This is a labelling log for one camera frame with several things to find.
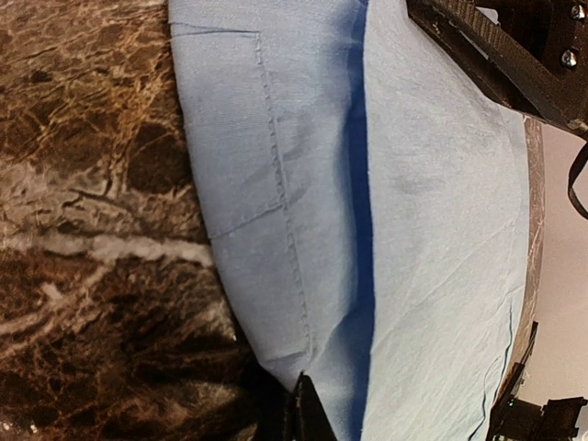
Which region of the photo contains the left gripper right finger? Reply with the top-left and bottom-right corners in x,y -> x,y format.
406,1 -> 587,133

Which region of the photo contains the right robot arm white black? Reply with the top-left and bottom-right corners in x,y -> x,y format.
486,322 -> 587,441

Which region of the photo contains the light blue long sleeve shirt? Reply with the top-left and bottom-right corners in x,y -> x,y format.
169,1 -> 529,440

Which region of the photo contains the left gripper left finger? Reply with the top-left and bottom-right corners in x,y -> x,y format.
291,373 -> 335,441

